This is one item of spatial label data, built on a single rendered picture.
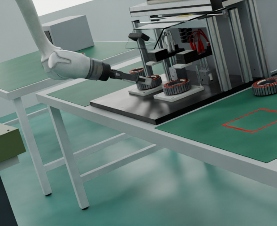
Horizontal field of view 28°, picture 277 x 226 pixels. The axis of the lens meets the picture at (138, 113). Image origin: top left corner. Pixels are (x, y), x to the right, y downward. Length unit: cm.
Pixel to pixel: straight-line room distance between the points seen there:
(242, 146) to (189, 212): 147
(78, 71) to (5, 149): 43
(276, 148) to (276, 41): 79
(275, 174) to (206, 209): 163
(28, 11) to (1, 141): 53
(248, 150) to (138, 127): 59
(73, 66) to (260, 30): 73
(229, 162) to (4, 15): 548
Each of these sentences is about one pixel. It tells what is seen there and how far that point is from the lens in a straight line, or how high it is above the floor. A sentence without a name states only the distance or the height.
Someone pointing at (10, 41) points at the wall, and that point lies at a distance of 683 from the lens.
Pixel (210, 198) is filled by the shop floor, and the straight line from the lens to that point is 311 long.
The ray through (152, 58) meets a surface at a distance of 244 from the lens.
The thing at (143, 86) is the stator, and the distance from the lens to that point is 240.
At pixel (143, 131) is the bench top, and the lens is 199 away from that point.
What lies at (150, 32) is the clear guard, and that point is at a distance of 203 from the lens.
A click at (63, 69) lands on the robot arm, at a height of 98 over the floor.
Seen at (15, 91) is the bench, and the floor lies 74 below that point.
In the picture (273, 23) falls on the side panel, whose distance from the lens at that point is 222.
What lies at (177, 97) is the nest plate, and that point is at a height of 78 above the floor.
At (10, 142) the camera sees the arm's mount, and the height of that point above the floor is 80.
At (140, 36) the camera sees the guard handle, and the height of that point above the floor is 105.
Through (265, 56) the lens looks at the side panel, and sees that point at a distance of 219.
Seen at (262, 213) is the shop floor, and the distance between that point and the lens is 285.
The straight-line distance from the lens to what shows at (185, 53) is 221.
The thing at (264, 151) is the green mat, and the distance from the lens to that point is 152.
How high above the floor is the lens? 130
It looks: 15 degrees down
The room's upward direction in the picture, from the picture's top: 15 degrees counter-clockwise
